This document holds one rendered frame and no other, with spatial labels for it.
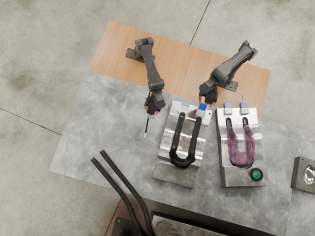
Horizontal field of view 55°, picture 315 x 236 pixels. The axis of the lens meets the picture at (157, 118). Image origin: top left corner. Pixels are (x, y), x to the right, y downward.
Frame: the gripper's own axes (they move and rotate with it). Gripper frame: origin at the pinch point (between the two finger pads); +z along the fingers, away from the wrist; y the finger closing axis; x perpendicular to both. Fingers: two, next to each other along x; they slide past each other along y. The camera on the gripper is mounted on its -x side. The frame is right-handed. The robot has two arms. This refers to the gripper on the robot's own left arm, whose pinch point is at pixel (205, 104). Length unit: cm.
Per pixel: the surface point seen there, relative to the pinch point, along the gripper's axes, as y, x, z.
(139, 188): -24, -39, 46
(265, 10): 50, 184, 10
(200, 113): -0.4, 1.1, 8.9
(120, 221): -35, -24, 129
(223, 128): 16.9, 1.0, 15.9
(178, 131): -10.5, -8.6, 19.9
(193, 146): 0.7, -15.6, 21.3
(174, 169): -7.2, -27.6, 32.9
